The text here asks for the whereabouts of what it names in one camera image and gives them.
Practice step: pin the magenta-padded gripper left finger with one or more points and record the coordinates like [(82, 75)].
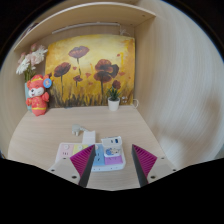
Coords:
[(65, 168)]

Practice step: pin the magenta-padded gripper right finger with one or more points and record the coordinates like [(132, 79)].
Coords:
[(160, 168)]

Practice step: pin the white blue charger block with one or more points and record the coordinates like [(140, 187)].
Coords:
[(111, 141)]

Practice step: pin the white pastel-coloured power strip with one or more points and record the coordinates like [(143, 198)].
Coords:
[(66, 150)]

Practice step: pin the white plug adapter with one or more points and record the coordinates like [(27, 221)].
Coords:
[(88, 137)]

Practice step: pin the grey plug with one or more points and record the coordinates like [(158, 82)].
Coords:
[(77, 129)]

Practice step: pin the red plush toy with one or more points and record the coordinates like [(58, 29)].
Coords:
[(38, 100)]

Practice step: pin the small white potted plant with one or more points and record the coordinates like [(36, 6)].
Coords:
[(113, 105)]

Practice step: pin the pale blue vase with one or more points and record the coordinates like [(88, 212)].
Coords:
[(27, 96)]

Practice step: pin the pink white flower bouquet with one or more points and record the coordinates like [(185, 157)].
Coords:
[(31, 60)]

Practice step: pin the yellow poppy flower painting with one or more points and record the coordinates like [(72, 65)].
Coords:
[(96, 46)]

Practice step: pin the white light bar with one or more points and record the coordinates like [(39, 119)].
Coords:
[(86, 27)]

